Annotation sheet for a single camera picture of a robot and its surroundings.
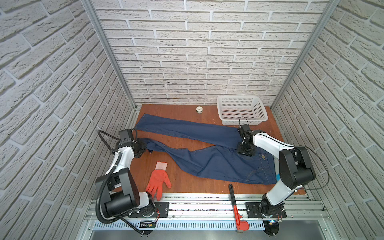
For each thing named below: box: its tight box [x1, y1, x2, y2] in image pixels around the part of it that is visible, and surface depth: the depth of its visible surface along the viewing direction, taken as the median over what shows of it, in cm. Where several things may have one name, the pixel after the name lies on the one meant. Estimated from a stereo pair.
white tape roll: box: [196, 106, 203, 114], surface depth 119 cm
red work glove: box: [145, 161, 172, 201], surface depth 84 cm
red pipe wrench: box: [228, 183, 249, 233], surface depth 72 cm
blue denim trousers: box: [134, 113, 277, 185], surface depth 93 cm
